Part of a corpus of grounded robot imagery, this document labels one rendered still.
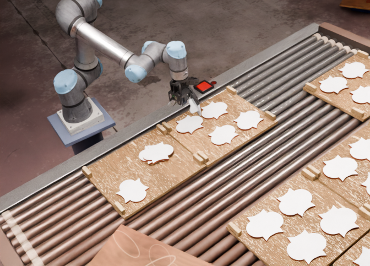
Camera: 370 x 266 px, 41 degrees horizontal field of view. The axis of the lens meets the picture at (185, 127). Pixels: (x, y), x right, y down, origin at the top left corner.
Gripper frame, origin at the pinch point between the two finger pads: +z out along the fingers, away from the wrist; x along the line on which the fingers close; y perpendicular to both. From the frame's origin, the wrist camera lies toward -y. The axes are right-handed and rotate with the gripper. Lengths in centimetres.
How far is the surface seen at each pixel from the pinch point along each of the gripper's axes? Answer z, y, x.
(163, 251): -2, 67, 37
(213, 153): 8.4, 11.0, 20.5
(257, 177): 10.0, 12.5, 42.5
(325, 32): 9, -103, 23
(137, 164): 8.6, 32.2, -5.0
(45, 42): 102, -123, -272
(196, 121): 7.4, -2.1, 2.6
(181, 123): 7.5, 1.8, -3.1
